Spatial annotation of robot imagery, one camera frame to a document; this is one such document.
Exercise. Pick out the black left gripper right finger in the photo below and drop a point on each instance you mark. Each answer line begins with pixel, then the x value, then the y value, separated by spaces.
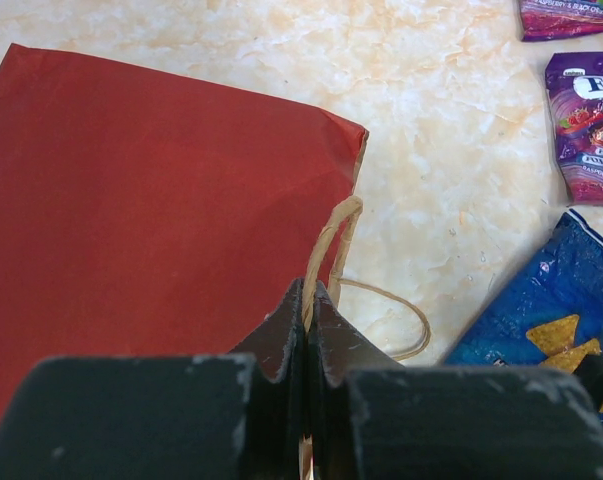
pixel 372 418

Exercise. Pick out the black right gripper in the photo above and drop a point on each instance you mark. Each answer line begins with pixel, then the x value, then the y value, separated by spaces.
pixel 593 375

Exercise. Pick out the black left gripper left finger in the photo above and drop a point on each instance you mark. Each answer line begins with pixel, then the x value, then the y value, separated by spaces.
pixel 231 416

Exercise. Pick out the blue snack packet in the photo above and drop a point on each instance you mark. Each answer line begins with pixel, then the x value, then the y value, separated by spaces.
pixel 550 313

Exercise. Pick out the red paper bag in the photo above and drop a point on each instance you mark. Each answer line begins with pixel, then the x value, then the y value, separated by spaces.
pixel 147 213

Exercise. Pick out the purple berries candy packet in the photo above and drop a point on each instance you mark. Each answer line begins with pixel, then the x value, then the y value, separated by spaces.
pixel 547 20
pixel 574 84

